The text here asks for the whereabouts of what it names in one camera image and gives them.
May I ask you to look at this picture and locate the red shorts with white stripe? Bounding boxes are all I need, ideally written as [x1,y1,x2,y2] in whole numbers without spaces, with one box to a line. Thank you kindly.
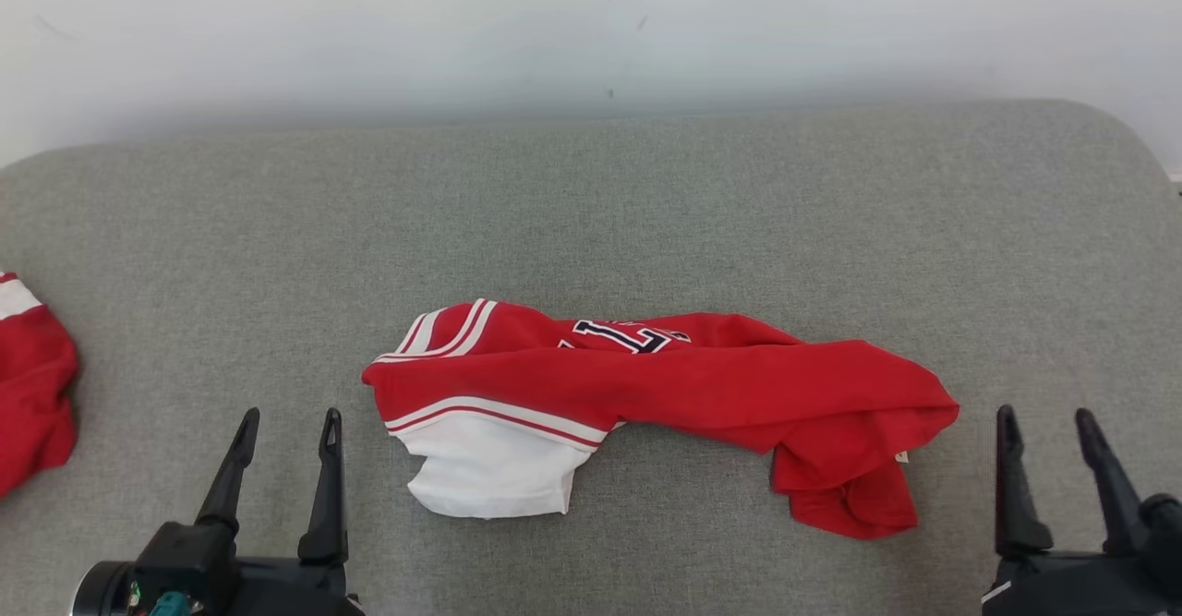
[0,270,80,499]

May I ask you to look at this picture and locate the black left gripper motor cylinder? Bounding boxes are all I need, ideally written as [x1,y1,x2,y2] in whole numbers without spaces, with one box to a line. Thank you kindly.
[74,561,139,616]

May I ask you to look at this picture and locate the red jersey with white sleeves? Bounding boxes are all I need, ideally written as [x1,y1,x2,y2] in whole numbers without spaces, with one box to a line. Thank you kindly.
[362,298,961,541]

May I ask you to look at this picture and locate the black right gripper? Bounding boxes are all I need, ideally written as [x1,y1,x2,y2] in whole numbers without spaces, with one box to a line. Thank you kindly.
[981,404,1182,616]

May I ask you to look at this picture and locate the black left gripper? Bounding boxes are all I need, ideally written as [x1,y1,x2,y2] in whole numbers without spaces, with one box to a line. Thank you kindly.
[196,407,363,616]

